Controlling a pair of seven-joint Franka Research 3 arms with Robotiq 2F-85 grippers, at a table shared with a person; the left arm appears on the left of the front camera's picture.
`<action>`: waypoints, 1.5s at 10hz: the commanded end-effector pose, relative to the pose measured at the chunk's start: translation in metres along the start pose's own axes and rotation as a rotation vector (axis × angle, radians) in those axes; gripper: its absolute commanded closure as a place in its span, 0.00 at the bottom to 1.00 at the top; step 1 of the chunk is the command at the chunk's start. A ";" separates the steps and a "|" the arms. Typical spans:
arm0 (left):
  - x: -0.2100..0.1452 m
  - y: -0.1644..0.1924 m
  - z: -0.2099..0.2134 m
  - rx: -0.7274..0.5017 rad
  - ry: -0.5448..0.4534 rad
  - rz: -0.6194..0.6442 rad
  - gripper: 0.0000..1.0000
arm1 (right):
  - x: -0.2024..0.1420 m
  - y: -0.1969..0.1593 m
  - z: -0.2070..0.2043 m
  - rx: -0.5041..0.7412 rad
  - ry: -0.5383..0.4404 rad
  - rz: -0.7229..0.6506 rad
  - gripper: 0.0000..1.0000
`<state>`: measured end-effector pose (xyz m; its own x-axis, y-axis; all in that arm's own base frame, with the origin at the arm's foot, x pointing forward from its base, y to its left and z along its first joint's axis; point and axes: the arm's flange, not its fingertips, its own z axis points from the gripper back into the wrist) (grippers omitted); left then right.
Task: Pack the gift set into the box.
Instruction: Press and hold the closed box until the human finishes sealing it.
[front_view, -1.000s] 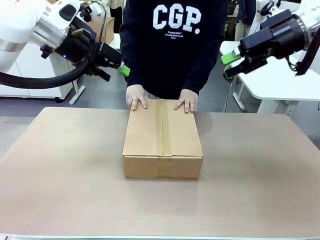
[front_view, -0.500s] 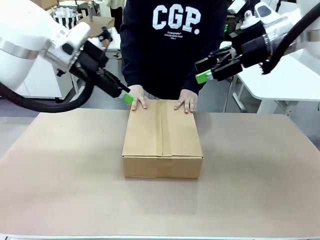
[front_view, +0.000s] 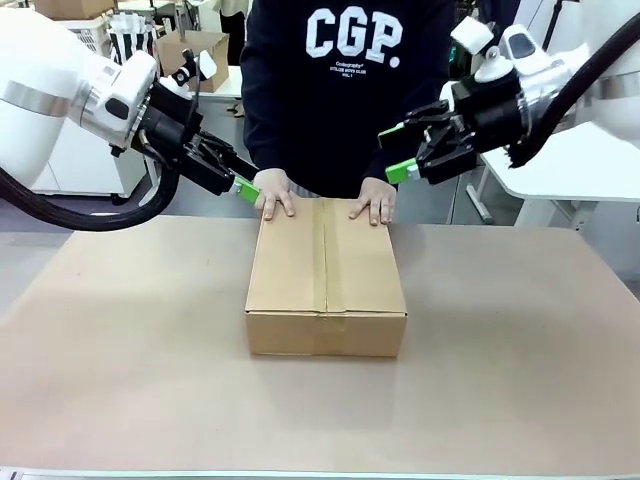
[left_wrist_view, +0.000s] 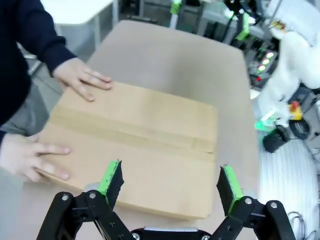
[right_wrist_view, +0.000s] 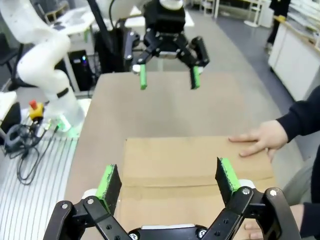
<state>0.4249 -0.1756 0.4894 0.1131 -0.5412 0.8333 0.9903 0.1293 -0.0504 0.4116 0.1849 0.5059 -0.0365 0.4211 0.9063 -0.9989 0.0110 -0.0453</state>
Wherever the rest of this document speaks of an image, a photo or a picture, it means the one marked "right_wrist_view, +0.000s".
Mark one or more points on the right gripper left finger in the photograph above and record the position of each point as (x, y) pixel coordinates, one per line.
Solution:
(110, 190)

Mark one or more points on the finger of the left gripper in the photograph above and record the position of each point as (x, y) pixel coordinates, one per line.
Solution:
(195, 77)
(143, 77)

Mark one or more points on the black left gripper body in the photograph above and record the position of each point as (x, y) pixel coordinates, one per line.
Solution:
(165, 22)

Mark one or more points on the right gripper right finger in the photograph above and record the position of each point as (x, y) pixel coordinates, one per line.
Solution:
(226, 180)

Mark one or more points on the brown cardboard box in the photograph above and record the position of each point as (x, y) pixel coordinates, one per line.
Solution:
(175, 162)

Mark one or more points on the person's left forearm dark sleeve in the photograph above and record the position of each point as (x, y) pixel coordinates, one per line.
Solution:
(312, 222)

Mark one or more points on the person's right forearm dark sleeve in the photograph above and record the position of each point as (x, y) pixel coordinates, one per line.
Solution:
(302, 117)

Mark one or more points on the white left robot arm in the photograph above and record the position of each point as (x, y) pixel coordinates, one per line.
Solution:
(40, 50)

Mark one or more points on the person's left hand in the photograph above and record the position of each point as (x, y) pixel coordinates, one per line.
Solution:
(252, 226)

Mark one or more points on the person's right hand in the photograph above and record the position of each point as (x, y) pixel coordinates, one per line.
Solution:
(270, 136)

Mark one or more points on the white table with wood edge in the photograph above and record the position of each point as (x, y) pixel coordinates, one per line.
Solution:
(135, 21)

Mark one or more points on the black computer tower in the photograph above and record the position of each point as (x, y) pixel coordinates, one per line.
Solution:
(80, 72)

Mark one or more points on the person's body dark top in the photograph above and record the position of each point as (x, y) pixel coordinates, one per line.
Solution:
(300, 185)

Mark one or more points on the white curved desk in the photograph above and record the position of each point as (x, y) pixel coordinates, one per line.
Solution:
(75, 25)

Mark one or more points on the standing bystander in black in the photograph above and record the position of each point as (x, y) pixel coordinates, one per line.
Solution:
(275, 25)

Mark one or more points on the long white low cabinet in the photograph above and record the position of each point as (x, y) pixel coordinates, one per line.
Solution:
(292, 65)

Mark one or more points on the yellow red emergency stop button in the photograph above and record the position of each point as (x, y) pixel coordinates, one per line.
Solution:
(36, 111)

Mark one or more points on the black coiled device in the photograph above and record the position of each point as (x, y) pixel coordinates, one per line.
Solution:
(13, 137)

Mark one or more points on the black equipment case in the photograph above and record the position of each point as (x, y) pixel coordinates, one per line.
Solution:
(11, 117)

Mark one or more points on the black wrist side bracket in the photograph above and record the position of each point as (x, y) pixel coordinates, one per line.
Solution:
(130, 45)

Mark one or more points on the white pedestal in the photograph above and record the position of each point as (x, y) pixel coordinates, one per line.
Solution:
(260, 15)

